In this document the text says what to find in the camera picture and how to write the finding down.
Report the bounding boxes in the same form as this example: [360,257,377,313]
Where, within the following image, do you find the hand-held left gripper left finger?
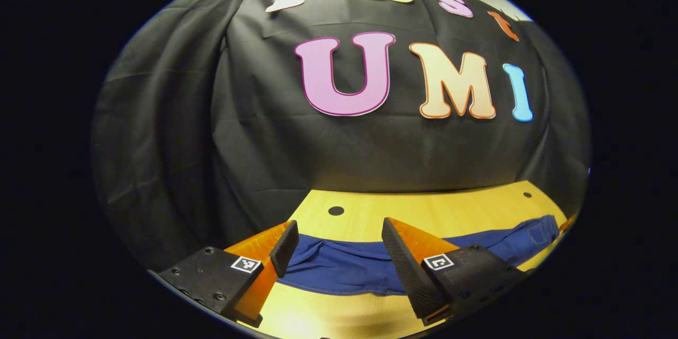
[158,220,300,328]

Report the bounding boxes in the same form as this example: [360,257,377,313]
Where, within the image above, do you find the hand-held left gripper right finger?
[381,217,530,327]

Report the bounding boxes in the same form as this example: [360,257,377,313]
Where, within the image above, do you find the black backdrop cloth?
[91,0,591,271]

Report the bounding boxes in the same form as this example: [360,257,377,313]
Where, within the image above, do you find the blue denim jeans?
[276,215,560,297]

